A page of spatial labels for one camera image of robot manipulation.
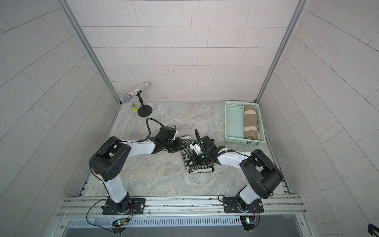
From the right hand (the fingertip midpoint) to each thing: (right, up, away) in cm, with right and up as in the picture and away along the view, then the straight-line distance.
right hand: (189, 165), depth 82 cm
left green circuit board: (-30, -19, -17) cm, 39 cm away
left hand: (-1, +9, +9) cm, 13 cm away
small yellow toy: (-44, +34, +29) cm, 63 cm away
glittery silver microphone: (-38, +39, +6) cm, 54 cm away
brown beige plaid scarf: (+39, +18, +12) cm, 45 cm away
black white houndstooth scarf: (-1, +7, +2) cm, 7 cm away
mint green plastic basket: (+37, +22, +21) cm, 48 cm away
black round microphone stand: (-35, +31, +27) cm, 54 cm away
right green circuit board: (+28, -21, -15) cm, 38 cm away
